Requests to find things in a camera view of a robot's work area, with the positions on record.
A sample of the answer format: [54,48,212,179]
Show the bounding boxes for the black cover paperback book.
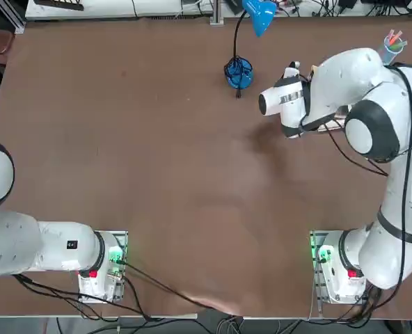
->
[326,106,349,130]

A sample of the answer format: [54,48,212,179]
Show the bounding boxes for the blue desk lamp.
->
[224,0,276,90]

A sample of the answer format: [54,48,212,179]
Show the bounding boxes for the white shelf board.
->
[24,0,214,18]

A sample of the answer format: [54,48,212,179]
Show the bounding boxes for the clear plastic pen cup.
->
[381,34,404,66]

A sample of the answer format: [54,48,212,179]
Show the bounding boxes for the black ribbed bar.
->
[33,0,85,11]

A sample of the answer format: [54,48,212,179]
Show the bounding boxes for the black lamp power cable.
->
[225,55,254,100]

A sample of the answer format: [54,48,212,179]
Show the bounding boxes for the long black power cable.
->
[121,260,244,317]

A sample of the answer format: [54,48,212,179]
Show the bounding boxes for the aluminium camera post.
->
[211,0,224,25]

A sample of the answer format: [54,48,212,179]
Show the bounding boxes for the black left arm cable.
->
[13,273,151,319]

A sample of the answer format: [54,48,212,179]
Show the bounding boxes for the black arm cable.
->
[298,64,412,251]
[13,273,151,319]

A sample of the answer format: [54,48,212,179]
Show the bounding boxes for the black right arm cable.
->
[298,64,412,251]

